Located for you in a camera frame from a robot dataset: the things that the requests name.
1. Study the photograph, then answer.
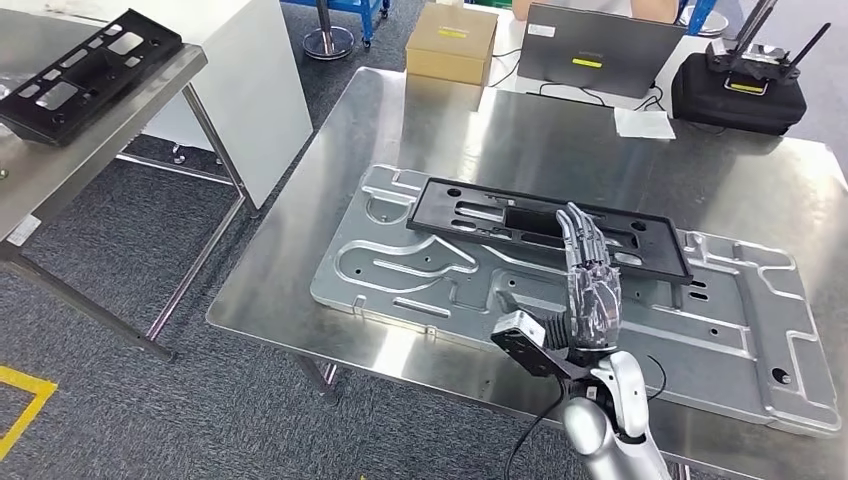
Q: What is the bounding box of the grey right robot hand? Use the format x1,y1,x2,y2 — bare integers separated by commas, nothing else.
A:
537,201,624,354

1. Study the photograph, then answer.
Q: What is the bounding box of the black plastic panel part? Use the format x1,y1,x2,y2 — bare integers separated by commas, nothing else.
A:
0,7,185,148
405,176,695,286

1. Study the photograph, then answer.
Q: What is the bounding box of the stainless steel workbench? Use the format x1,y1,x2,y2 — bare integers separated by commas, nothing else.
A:
205,66,848,480

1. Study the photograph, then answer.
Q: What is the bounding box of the white paper sheet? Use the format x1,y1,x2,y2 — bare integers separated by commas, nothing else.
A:
612,107,677,140

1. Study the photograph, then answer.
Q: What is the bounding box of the grey metal fixture plate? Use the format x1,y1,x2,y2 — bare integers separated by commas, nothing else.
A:
309,164,843,439

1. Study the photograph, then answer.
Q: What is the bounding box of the black carrying case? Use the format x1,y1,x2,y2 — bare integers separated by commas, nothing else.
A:
670,52,808,137

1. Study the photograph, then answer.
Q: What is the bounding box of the grey laptop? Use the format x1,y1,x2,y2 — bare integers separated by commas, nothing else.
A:
516,3,688,101

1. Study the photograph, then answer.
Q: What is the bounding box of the black controller with antennas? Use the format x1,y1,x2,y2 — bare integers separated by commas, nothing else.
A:
705,0,833,86

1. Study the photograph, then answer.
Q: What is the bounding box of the cardboard box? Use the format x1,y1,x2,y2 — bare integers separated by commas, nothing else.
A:
405,1,499,86

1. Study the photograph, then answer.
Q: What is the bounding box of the person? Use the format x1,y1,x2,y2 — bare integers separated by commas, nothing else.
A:
511,0,684,25

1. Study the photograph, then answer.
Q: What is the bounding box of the blue steel cart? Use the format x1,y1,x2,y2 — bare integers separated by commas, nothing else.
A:
281,0,392,46

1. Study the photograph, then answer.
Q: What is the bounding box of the white board panel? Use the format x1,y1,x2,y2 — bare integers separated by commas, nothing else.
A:
142,0,314,211

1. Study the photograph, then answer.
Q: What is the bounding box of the steel side table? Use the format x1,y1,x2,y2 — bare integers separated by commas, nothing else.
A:
0,6,261,364

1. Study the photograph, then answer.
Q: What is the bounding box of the thin black wire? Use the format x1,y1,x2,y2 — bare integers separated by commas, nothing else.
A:
645,354,669,402

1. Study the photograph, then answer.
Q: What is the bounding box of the black camera cable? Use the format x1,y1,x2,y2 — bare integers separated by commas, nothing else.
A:
503,378,568,480

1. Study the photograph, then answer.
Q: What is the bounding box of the black laptop cable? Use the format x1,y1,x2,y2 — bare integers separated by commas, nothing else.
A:
488,46,525,89
537,82,609,109

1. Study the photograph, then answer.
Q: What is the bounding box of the chrome round pedestal base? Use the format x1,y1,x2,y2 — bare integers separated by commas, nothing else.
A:
303,0,356,61
678,3,730,38

